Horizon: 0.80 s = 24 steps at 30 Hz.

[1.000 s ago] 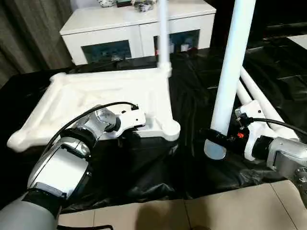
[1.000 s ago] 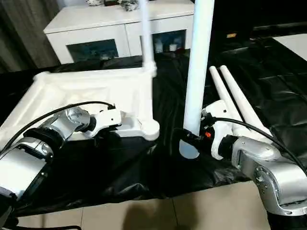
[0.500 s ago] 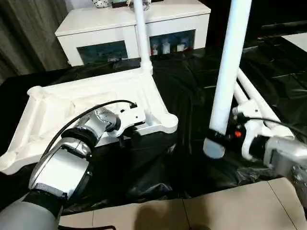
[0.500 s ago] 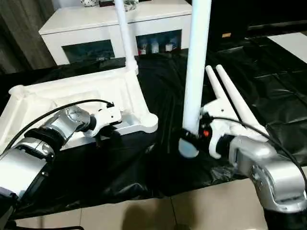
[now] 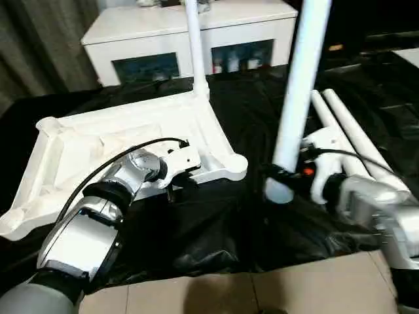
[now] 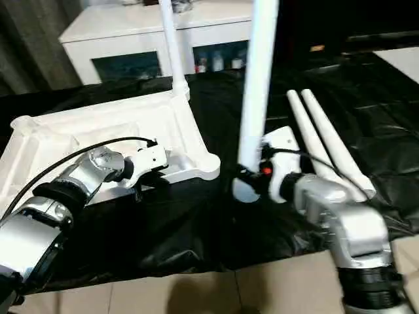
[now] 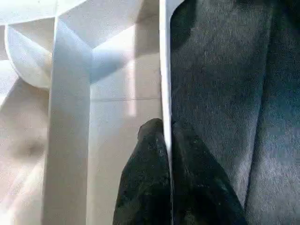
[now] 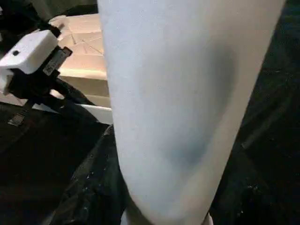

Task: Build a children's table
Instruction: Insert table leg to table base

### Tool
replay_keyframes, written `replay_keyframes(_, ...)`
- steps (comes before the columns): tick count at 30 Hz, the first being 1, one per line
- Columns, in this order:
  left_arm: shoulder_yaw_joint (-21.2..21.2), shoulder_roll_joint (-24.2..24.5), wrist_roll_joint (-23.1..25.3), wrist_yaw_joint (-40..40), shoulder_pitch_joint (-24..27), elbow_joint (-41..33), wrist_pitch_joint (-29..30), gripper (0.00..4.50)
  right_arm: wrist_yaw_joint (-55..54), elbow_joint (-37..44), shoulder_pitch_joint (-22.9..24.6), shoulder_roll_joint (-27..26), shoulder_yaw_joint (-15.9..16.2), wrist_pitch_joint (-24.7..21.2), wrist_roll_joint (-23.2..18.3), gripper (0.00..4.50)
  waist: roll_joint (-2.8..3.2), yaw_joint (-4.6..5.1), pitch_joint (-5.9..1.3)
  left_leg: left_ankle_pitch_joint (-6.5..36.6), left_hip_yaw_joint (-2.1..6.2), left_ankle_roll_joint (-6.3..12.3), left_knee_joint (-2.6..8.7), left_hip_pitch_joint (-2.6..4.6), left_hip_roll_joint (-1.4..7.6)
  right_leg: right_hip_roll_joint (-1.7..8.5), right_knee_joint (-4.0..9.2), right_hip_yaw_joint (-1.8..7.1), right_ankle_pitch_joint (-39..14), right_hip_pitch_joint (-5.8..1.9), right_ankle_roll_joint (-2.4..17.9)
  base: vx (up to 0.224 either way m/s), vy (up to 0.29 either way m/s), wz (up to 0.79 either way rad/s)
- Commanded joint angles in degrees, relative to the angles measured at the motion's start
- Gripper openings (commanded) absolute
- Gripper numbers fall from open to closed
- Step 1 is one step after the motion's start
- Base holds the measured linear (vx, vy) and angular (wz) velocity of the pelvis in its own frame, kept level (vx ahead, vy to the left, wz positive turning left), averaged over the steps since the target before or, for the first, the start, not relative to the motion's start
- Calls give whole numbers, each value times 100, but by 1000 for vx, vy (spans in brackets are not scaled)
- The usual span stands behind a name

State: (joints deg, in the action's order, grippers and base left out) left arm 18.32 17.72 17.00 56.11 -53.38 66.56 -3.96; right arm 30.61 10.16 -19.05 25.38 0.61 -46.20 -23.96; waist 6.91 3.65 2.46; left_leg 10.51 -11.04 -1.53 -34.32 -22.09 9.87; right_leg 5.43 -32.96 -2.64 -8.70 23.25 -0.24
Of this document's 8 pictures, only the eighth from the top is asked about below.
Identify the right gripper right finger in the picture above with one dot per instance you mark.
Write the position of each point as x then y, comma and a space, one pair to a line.
253, 206

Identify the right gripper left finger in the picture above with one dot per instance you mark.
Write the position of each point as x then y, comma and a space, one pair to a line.
93, 187

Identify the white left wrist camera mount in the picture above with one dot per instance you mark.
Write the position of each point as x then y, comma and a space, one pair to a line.
30, 54

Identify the black mat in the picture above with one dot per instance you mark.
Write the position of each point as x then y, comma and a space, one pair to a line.
276, 117

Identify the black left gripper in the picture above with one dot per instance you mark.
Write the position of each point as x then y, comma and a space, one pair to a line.
30, 86

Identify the white plastic table leg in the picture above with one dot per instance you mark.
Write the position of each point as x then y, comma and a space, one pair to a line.
175, 82

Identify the white plastic table top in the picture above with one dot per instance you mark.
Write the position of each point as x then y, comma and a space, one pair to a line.
86, 58

